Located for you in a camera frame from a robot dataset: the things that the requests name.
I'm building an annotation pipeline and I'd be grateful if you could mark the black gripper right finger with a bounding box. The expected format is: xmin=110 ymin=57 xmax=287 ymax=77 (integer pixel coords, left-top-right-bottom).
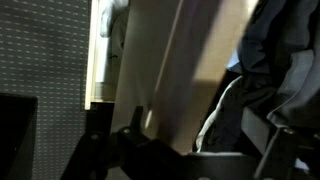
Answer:
xmin=241 ymin=107 xmax=320 ymax=180

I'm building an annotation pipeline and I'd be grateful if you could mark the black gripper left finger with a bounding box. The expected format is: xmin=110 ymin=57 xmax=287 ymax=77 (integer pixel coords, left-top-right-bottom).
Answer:
xmin=59 ymin=106 xmax=181 ymax=180

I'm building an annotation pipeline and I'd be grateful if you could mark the grey garment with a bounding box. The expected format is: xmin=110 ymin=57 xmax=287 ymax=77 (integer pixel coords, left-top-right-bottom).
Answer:
xmin=266 ymin=49 xmax=320 ymax=129

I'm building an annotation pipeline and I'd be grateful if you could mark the dark garment with pale lining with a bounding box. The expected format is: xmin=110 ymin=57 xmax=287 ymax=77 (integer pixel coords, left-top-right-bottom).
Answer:
xmin=194 ymin=74 xmax=278 ymax=154

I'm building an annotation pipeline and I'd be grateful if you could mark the black computer tower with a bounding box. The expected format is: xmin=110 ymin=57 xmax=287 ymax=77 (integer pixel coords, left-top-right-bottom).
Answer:
xmin=0 ymin=93 xmax=38 ymax=180

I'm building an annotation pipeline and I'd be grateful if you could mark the dark navy garment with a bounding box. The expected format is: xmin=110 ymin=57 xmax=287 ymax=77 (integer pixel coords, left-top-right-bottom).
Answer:
xmin=226 ymin=0 xmax=320 ymax=84

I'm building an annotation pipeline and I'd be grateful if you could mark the pale crumpled garment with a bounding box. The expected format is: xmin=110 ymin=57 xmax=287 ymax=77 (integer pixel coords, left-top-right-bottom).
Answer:
xmin=99 ymin=0 xmax=129 ymax=38

